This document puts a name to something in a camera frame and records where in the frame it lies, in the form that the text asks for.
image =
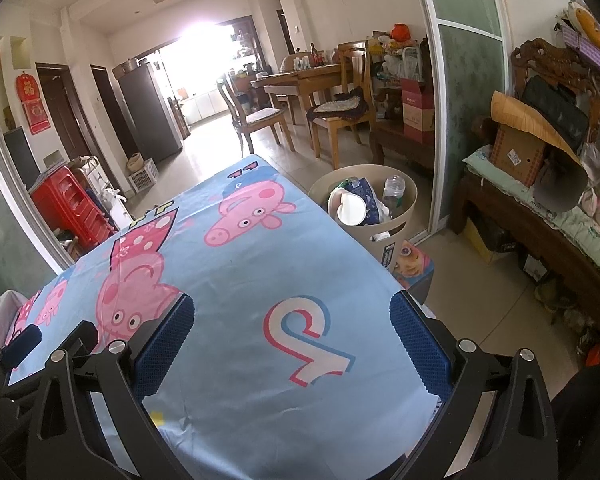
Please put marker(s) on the wooden chair near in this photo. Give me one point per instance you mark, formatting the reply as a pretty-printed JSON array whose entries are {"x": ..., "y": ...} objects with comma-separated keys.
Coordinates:
[{"x": 246, "y": 124}]

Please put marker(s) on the brown cardboard box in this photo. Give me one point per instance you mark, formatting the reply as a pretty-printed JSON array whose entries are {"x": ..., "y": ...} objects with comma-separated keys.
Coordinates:
[{"x": 519, "y": 154}]

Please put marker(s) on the white paper cup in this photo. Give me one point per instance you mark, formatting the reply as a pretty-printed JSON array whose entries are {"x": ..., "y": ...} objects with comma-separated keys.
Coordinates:
[{"x": 347, "y": 208}]

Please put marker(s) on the dark refrigerator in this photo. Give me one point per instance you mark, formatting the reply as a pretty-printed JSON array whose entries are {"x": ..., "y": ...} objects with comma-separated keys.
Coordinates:
[{"x": 156, "y": 133}]

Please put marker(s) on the red cardboard box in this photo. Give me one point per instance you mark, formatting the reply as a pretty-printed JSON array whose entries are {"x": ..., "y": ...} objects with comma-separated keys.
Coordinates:
[{"x": 418, "y": 111}]

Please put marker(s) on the carved wooden bench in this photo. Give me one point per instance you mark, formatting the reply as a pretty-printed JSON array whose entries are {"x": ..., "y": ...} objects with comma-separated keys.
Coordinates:
[{"x": 557, "y": 220}]

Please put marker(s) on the red plastic drawer cabinet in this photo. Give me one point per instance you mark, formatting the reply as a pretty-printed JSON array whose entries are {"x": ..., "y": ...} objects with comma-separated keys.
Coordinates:
[{"x": 65, "y": 206}]

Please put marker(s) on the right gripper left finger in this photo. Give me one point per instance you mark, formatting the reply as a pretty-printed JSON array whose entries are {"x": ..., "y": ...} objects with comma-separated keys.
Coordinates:
[{"x": 125, "y": 373}]

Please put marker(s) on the clear plastic bottle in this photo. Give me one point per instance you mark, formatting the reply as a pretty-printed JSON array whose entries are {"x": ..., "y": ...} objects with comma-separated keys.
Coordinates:
[{"x": 392, "y": 195}]

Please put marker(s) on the white storage crate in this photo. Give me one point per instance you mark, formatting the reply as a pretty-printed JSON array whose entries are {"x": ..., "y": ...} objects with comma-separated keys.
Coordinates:
[{"x": 145, "y": 177}]

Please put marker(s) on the red wall calendar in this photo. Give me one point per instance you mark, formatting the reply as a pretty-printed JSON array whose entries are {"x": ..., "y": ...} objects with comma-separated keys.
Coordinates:
[{"x": 33, "y": 107}]

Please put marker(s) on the wooden dining table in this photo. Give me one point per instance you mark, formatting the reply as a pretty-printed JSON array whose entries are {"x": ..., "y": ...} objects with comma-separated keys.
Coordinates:
[{"x": 300, "y": 85}]

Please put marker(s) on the blue cartoon pig tablecloth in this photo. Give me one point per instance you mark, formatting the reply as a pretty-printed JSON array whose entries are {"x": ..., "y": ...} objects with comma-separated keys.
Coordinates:
[{"x": 292, "y": 369}]

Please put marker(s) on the beige trash bin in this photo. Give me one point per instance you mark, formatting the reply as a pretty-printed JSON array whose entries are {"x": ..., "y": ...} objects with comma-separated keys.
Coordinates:
[{"x": 380, "y": 234}]

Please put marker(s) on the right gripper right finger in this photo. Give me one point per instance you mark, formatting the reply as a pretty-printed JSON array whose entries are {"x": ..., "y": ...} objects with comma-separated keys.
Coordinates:
[{"x": 518, "y": 440}]

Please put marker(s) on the wooden chair with cushion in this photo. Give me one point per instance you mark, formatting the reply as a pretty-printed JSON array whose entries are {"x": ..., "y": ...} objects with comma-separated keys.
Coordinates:
[{"x": 352, "y": 106}]

